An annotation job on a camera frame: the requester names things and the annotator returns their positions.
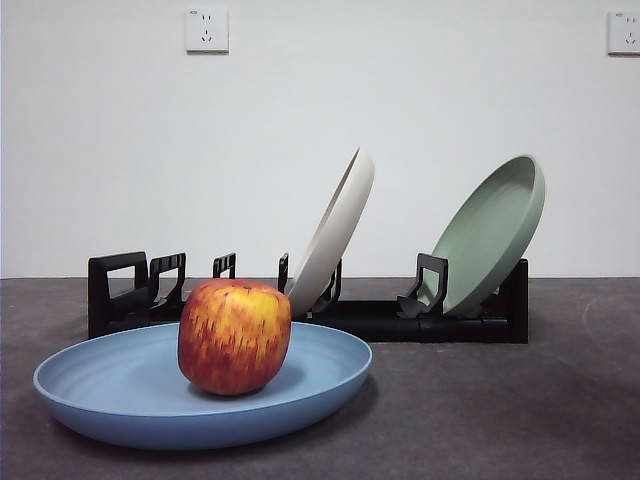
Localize red yellow apple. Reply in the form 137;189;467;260
177;278;293;396

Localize blue plate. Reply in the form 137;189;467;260
32;321;374;451

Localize cream plate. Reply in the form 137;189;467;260
284;146;376;319

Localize black plastic plate rack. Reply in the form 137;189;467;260
87;251;530;345

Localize pale green plate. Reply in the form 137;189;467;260
430;153;546;317

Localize white wall socket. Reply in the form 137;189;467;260
607;10;640;56
186;7;231;55

